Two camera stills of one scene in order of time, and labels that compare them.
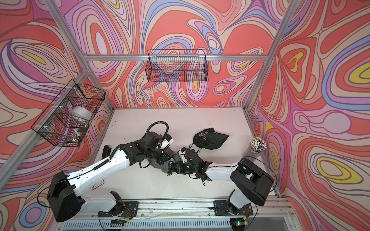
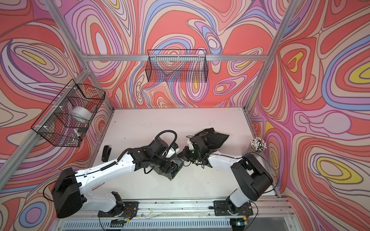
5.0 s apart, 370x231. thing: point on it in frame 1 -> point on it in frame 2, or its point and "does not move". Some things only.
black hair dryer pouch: x=209 y=138 does not move
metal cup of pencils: x=257 y=145 does not move
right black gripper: x=179 y=169 -> x=184 y=153
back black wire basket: x=177 y=66 does not move
